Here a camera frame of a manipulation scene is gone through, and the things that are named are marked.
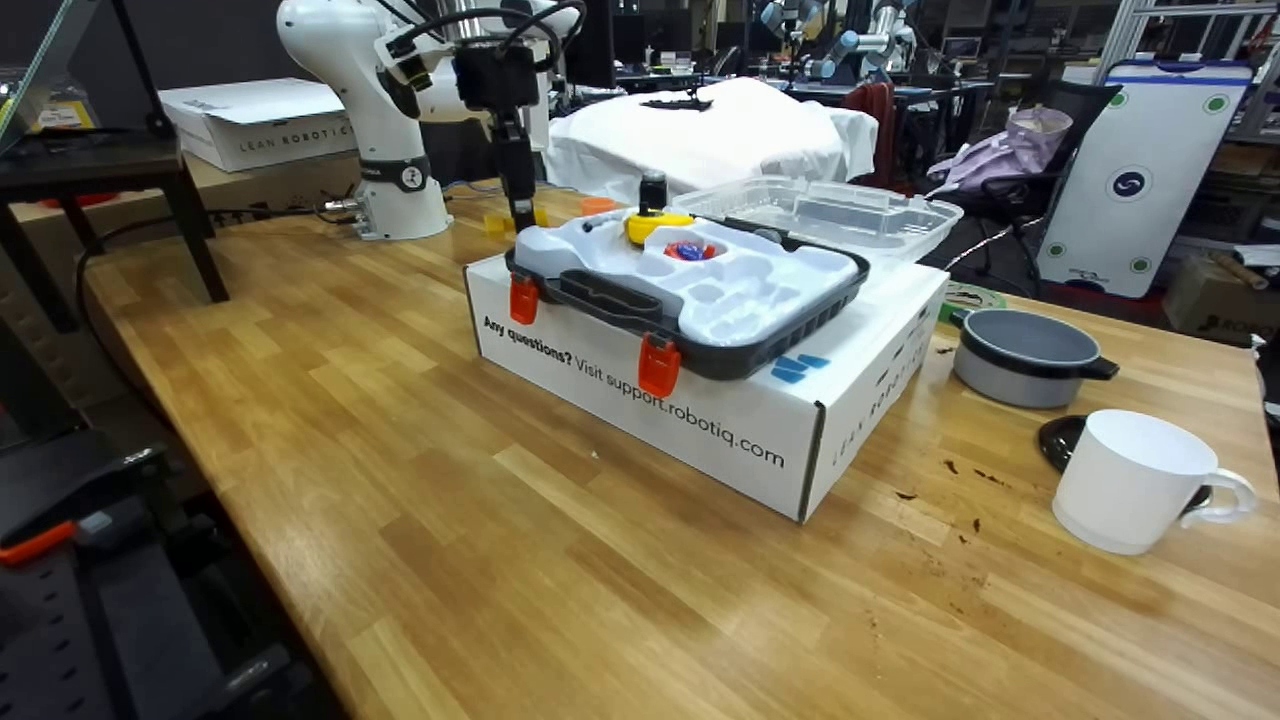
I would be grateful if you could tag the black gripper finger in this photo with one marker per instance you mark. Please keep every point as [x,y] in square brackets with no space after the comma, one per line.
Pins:
[531,166]
[511,166]

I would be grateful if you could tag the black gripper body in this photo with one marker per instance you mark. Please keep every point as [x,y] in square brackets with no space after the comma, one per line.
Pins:
[496,82]

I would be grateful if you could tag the yellow toy peg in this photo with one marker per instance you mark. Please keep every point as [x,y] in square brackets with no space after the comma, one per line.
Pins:
[495,223]

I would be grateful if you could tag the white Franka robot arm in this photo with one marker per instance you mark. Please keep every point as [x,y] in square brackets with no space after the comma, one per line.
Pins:
[363,123]

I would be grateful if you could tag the orange toy piece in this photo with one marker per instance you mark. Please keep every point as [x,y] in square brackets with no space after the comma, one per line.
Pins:
[599,205]

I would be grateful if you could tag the orange case latch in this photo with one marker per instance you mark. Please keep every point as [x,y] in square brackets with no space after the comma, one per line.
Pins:
[659,366]
[527,301]

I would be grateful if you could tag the yellow toy with black knob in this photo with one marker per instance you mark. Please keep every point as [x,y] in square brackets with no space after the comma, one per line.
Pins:
[653,227]

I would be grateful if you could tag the blue and red toy piece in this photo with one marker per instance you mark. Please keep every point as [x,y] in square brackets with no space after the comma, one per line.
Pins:
[693,249]

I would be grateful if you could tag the white cloth heap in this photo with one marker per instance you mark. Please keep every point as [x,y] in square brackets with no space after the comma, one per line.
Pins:
[720,134]

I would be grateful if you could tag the white grey toy tool case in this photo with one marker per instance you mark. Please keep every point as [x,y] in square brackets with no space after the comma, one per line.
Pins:
[707,286]

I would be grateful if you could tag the stack of white flat boxes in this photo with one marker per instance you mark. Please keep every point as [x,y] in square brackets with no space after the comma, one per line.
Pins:
[260,123]

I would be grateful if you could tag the white cardboard box with print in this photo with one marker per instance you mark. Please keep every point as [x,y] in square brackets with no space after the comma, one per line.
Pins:
[693,400]

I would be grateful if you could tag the clear plastic case lid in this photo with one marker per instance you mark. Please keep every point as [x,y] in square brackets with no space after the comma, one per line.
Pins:
[841,215]

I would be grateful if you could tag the black side table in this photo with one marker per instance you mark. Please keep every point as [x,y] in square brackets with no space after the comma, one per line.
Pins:
[94,166]

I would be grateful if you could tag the purple cloth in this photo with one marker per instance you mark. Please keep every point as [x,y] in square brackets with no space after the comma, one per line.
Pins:
[1002,149]

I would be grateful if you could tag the grey pot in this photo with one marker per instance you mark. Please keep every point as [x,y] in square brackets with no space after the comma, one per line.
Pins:
[1024,363]

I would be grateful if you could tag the black round coaster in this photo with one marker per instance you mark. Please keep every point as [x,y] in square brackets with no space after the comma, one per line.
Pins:
[1060,440]

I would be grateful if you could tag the black perforated equipment plate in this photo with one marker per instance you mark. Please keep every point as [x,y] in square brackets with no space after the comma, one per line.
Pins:
[121,625]

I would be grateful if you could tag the white cart panel with logo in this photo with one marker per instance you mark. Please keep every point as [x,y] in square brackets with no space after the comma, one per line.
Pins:
[1140,187]

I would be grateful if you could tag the white mug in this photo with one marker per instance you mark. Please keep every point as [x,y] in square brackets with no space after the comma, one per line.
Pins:
[1127,487]

